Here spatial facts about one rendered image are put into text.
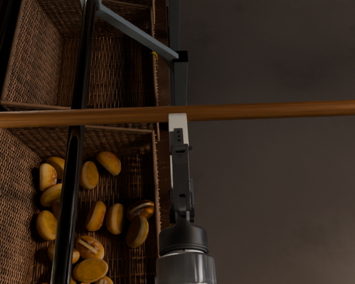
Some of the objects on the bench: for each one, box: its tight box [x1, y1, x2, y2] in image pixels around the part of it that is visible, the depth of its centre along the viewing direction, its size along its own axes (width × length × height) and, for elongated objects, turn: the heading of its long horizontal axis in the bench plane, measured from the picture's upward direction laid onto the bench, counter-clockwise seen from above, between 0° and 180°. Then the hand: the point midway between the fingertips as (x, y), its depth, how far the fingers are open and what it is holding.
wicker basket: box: [0, 0, 160, 142], centre depth 144 cm, size 49×56×28 cm
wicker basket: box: [0, 125, 162, 284], centre depth 112 cm, size 49×56×28 cm
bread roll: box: [79, 161, 99, 189], centre depth 130 cm, size 6×10×7 cm
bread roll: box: [73, 258, 108, 283], centre depth 114 cm, size 10×7×6 cm
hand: (177, 141), depth 69 cm, fingers open, 13 cm apart
